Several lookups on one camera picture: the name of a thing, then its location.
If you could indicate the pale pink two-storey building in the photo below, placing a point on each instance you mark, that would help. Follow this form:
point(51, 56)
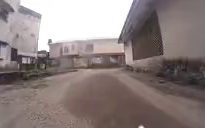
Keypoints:
point(90, 50)

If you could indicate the grey-brown paved road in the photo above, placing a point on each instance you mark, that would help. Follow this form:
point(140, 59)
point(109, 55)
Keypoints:
point(103, 100)

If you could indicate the robot's own part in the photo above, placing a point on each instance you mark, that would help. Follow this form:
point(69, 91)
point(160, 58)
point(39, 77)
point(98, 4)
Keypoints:
point(141, 126)

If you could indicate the tall stained pale building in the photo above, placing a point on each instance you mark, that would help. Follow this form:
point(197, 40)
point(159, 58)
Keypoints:
point(25, 33)

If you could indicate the strip of weeds and rubble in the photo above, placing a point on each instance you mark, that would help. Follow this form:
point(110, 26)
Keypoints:
point(186, 71)

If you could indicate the stained pale building, grey roof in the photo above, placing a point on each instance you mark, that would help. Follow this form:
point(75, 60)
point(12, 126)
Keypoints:
point(183, 30)

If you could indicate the low dark kerb wall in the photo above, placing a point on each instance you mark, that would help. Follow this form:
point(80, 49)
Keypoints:
point(10, 76)

